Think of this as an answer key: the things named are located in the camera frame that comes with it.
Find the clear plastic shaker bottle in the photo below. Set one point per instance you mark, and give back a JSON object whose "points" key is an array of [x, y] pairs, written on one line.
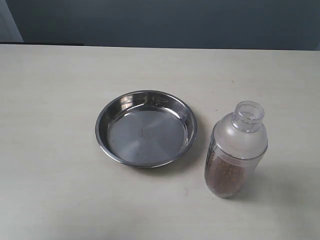
{"points": [[238, 142]]}

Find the round stainless steel dish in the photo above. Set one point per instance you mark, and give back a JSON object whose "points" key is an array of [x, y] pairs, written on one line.
{"points": [[146, 129]]}

